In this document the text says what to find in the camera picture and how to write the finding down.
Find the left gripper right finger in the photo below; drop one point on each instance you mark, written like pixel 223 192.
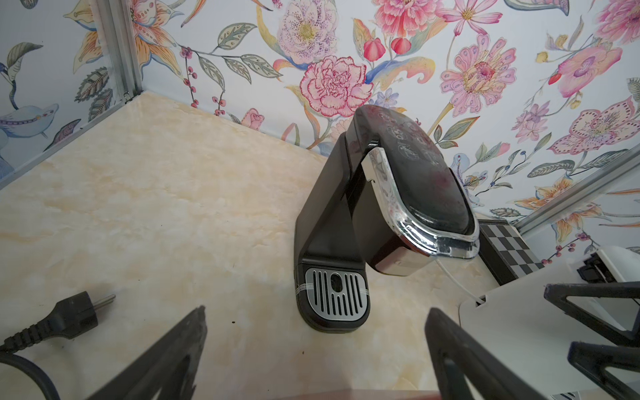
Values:
pixel 459 360

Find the black coffee machine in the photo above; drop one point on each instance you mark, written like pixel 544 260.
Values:
pixel 385 199

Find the red coffee machine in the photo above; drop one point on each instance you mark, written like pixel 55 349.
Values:
pixel 370 394

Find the white coffee machine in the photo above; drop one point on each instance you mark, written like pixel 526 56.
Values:
pixel 530 335

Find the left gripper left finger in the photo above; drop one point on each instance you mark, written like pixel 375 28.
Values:
pixel 167 370

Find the black white chessboard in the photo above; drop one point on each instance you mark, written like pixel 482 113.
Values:
pixel 504 252

